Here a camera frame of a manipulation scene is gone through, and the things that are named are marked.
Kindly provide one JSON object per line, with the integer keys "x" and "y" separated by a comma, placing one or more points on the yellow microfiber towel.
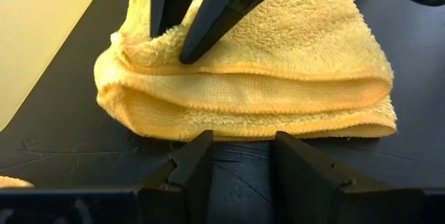
{"x": 278, "y": 95}

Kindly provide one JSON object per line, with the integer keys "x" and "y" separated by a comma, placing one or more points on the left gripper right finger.
{"x": 306, "y": 182}

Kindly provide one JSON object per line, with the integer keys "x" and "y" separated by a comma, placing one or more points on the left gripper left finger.
{"x": 194, "y": 168}

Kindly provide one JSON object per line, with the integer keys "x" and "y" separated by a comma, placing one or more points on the orange microfiber towel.
{"x": 12, "y": 183}

